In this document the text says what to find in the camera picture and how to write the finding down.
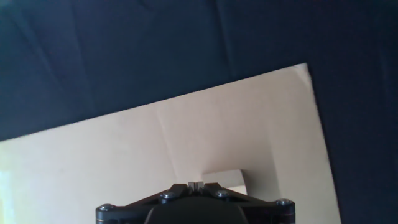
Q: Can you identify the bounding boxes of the black cloth with blue print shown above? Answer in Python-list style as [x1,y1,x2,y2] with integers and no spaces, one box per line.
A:
[0,0,398,224]

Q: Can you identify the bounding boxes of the small wooden block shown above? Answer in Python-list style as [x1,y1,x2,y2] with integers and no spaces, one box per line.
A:
[201,169,249,196]

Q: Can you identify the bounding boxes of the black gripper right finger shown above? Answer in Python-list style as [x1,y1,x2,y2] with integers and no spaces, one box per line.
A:
[195,181,295,224]

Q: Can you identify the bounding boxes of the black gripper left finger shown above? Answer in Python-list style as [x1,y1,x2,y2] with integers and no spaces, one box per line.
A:
[95,181,197,224]

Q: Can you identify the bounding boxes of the brown cardboard sheet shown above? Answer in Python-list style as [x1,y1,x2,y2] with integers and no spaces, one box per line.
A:
[0,63,343,224]

